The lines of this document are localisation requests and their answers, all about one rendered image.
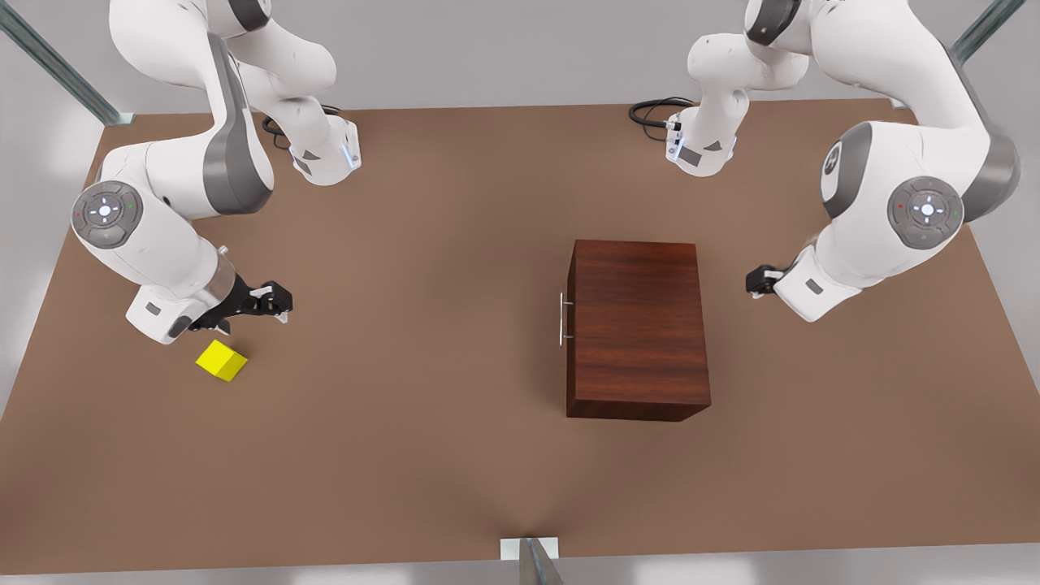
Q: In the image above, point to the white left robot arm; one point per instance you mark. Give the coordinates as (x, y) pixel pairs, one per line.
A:
(894, 187)

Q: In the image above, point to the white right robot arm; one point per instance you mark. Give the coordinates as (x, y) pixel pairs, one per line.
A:
(175, 162)

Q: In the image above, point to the yellow cube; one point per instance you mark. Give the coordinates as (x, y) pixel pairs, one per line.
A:
(219, 361)

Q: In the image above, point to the dark brown wooden cabinet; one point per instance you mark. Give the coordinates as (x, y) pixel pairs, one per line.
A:
(638, 329)

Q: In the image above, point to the silver frame post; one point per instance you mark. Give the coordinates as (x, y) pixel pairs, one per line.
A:
(983, 28)
(532, 562)
(57, 65)

